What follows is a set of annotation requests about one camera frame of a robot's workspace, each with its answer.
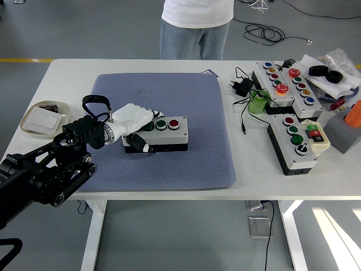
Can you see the clear bubble wrap bag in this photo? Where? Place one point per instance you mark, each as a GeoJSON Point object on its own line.
{"type": "Point", "coordinates": [344, 60]}

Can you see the blue-grey textured mat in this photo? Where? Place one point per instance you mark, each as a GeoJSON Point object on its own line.
{"type": "Point", "coordinates": [183, 169]}

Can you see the person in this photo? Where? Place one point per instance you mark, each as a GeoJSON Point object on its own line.
{"type": "Point", "coordinates": [194, 14]}

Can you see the black power adapter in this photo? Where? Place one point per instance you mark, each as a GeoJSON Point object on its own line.
{"type": "Point", "coordinates": [242, 87]}

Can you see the orange cylinder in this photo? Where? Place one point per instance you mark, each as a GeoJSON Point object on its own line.
{"type": "Point", "coordinates": [354, 115]}

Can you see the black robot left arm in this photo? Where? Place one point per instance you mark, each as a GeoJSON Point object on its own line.
{"type": "Point", "coordinates": [81, 130]}

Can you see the white oval dish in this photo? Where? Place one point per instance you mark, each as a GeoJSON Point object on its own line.
{"type": "Point", "coordinates": [66, 113]}

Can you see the grey block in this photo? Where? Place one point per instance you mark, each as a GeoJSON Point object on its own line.
{"type": "Point", "coordinates": [338, 132]}

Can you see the four-button control box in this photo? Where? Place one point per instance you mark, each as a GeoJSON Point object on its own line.
{"type": "Point", "coordinates": [177, 138]}

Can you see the purple mat tag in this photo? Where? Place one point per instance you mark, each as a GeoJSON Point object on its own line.
{"type": "Point", "coordinates": [211, 73]}

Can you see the dark brown small item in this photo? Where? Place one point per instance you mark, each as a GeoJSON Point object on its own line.
{"type": "Point", "coordinates": [50, 108]}

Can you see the white table leg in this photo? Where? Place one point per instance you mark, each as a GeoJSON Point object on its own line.
{"type": "Point", "coordinates": [294, 240]}
{"type": "Point", "coordinates": [94, 240]}

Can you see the narrow five-button control box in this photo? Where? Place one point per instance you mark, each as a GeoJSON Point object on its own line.
{"type": "Point", "coordinates": [285, 97]}

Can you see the blue round plate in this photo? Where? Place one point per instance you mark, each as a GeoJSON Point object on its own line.
{"type": "Point", "coordinates": [354, 94]}

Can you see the metal floor socket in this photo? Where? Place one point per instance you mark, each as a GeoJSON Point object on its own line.
{"type": "Point", "coordinates": [258, 227]}

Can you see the white wall switch panel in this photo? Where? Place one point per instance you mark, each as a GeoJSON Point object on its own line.
{"type": "Point", "coordinates": [42, 120]}

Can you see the red loose knob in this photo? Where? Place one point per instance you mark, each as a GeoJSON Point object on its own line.
{"type": "Point", "coordinates": [335, 105]}

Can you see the four-button box with selector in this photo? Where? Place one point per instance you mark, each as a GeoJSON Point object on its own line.
{"type": "Point", "coordinates": [303, 162]}

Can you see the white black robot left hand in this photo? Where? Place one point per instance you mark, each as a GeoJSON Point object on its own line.
{"type": "Point", "coordinates": [129, 117]}

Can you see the small black device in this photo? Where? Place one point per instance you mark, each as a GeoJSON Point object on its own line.
{"type": "Point", "coordinates": [289, 62]}

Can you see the wide five-button control box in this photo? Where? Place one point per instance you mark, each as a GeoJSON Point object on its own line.
{"type": "Point", "coordinates": [313, 108]}

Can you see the cream small switch box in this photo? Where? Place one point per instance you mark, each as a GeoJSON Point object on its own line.
{"type": "Point", "coordinates": [324, 144]}

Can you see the white foam sheet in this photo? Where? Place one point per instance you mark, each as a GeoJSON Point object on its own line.
{"type": "Point", "coordinates": [332, 89]}

